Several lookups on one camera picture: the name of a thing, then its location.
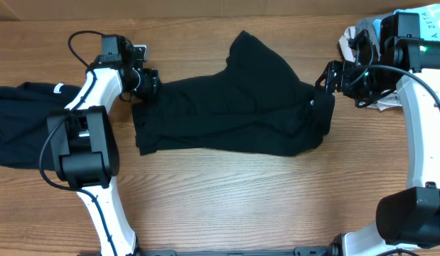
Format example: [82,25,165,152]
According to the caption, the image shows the light blue printed t-shirt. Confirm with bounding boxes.
[391,4,440,42]

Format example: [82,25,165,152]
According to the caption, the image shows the black t-shirt with logo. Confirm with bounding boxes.
[132,32,335,156]

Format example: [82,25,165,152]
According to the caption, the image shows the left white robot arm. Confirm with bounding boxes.
[38,34,161,255]

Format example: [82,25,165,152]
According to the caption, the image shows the beige folded garment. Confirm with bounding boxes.
[338,26,402,111]

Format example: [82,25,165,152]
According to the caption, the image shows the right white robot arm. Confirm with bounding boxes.
[315,4,440,255]

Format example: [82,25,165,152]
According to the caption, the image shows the grey folded shorts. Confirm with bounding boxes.
[355,16,382,46]

